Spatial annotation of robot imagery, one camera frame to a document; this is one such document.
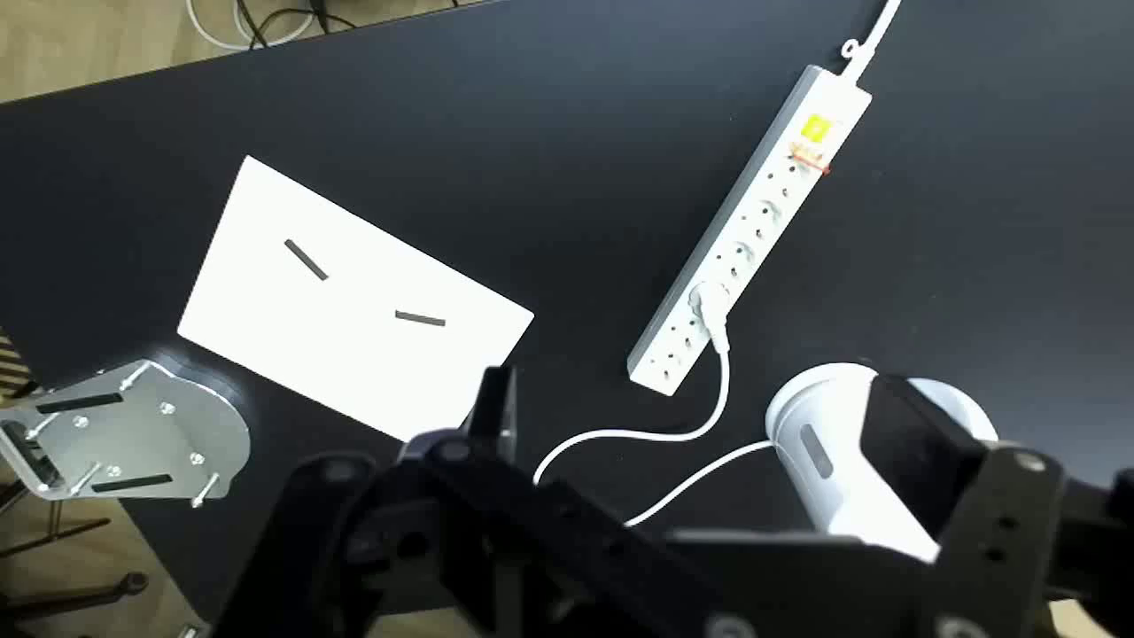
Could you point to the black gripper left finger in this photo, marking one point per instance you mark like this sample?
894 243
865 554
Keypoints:
391 554

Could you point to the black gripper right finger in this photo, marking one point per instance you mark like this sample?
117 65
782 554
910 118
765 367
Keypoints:
1005 534

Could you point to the white cup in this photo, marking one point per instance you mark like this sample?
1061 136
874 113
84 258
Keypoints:
827 471

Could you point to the white flat board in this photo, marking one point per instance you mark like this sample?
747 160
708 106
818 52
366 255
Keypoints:
297 340

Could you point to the dark metal floor stand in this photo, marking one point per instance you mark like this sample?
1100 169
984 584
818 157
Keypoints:
123 581

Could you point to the silver metal mounting plate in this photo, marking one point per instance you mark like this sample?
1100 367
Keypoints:
142 429

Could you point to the white power strip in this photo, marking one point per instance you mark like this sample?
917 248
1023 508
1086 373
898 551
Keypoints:
757 224

